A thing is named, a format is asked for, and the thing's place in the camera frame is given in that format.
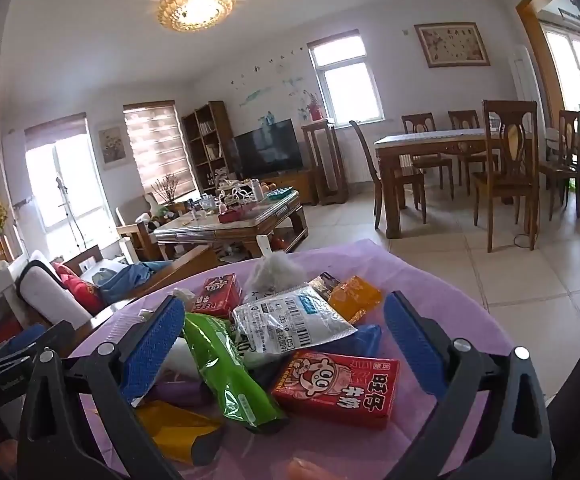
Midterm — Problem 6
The white floor air conditioner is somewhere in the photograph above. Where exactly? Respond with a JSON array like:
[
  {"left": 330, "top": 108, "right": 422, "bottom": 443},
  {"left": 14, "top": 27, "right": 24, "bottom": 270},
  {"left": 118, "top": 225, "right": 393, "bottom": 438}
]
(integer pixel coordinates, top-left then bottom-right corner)
[{"left": 508, "top": 44, "right": 546, "bottom": 129}]

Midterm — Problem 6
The wooden dining chair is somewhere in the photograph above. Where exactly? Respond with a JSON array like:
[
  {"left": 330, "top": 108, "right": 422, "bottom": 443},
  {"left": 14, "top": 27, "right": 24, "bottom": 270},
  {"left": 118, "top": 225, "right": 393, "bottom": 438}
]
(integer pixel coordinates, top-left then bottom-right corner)
[
  {"left": 473, "top": 100, "right": 540, "bottom": 252},
  {"left": 350, "top": 120, "right": 427, "bottom": 238}
]

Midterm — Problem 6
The round ceiling lamp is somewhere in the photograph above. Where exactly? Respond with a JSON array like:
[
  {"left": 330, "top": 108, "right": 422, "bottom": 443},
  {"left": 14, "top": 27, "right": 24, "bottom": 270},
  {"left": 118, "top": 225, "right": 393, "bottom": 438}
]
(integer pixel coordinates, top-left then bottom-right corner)
[{"left": 156, "top": 0, "right": 236, "bottom": 32}]

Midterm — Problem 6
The wooden dining table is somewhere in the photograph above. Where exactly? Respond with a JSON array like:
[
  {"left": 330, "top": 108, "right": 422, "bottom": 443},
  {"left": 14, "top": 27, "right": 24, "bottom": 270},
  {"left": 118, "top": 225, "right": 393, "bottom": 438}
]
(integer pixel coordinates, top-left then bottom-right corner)
[{"left": 373, "top": 128, "right": 539, "bottom": 240}]

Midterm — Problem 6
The wooden bookshelf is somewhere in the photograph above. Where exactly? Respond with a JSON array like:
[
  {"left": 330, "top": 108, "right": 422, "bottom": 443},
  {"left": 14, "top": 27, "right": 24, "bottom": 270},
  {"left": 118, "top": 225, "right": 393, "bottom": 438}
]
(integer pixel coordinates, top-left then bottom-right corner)
[{"left": 179, "top": 101, "right": 237, "bottom": 194}]

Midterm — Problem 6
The left wooden dining chair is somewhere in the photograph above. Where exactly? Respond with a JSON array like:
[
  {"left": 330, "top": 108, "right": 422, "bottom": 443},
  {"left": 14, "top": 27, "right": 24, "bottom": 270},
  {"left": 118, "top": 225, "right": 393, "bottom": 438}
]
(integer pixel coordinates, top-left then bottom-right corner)
[{"left": 350, "top": 120, "right": 427, "bottom": 238}]

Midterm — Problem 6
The white silver plastic bag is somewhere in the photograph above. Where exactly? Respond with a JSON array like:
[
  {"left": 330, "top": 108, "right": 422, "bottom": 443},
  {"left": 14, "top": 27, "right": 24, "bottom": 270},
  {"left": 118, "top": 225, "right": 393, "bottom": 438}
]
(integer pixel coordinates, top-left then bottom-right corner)
[{"left": 232, "top": 284, "right": 357, "bottom": 358}]

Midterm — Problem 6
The yellow foil wrapper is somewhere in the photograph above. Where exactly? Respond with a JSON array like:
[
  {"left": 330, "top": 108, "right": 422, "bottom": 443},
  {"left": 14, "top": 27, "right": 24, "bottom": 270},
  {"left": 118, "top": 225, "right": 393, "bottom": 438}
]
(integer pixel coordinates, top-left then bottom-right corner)
[{"left": 135, "top": 401, "right": 224, "bottom": 467}]

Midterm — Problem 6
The blue plastic bag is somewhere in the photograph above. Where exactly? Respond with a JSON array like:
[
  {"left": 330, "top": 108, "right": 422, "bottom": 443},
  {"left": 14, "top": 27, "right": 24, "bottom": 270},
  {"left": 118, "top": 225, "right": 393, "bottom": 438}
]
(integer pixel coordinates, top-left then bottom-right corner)
[{"left": 314, "top": 324, "right": 382, "bottom": 358}]

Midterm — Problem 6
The wooden sofa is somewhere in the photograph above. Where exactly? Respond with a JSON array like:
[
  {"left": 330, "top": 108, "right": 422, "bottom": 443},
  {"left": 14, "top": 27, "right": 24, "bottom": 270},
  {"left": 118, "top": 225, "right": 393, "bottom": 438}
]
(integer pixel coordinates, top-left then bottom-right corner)
[{"left": 0, "top": 245, "right": 218, "bottom": 343}]

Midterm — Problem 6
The small red milk carton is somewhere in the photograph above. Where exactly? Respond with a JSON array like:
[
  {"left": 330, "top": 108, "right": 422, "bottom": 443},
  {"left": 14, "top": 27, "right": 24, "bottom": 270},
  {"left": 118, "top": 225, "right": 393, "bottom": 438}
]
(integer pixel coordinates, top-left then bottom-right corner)
[{"left": 191, "top": 273, "right": 242, "bottom": 318}]

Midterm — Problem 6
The wooden coffee table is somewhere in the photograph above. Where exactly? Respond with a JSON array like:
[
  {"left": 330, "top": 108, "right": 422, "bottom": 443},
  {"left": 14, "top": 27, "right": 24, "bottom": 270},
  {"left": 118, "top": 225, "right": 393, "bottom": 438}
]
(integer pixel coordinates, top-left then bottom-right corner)
[{"left": 153, "top": 190, "right": 308, "bottom": 258}]

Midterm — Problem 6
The front wooden dining chair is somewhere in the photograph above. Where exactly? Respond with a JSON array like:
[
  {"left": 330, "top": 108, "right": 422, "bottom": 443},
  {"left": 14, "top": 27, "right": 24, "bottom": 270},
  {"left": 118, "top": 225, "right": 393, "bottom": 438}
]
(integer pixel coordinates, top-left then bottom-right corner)
[{"left": 473, "top": 100, "right": 540, "bottom": 252}]

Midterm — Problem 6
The black television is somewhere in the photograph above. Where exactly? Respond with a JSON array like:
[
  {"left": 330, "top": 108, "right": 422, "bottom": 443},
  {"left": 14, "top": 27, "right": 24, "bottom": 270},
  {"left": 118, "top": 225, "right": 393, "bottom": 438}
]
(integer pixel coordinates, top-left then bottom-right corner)
[{"left": 235, "top": 119, "right": 304, "bottom": 179}]

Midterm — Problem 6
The orange snack packet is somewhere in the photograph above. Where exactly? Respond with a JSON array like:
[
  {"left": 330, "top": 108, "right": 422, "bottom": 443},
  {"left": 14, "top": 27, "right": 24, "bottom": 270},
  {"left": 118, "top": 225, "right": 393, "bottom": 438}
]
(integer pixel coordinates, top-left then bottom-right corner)
[{"left": 328, "top": 275, "right": 382, "bottom": 324}]

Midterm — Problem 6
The red cushion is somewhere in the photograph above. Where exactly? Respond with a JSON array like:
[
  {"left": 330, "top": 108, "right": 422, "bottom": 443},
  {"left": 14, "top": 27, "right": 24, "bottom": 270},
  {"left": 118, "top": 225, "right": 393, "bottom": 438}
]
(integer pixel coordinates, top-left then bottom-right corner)
[{"left": 52, "top": 262, "right": 104, "bottom": 315}]

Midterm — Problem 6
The framed floral painting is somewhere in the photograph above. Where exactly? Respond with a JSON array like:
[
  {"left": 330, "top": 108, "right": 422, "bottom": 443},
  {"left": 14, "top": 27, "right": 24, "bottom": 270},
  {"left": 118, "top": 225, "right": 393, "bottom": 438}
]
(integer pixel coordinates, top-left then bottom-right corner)
[{"left": 415, "top": 22, "right": 491, "bottom": 68}]

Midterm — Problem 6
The tall wooden plant stand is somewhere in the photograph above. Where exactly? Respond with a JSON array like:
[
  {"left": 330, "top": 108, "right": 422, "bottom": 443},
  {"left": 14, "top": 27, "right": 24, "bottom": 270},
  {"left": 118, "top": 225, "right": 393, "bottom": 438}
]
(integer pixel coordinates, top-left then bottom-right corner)
[{"left": 301, "top": 118, "right": 348, "bottom": 205}]

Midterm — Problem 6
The green snack wrapper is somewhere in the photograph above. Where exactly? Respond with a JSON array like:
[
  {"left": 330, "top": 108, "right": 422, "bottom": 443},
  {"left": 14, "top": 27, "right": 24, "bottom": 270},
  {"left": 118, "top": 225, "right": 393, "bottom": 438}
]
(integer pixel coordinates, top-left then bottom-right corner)
[{"left": 183, "top": 313, "right": 288, "bottom": 434}]

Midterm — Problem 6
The large red milk carton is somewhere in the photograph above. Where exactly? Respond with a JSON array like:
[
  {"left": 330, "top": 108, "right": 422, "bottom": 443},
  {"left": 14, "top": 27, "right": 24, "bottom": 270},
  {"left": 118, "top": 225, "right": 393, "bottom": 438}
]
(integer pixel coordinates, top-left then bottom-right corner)
[{"left": 270, "top": 350, "right": 401, "bottom": 429}]

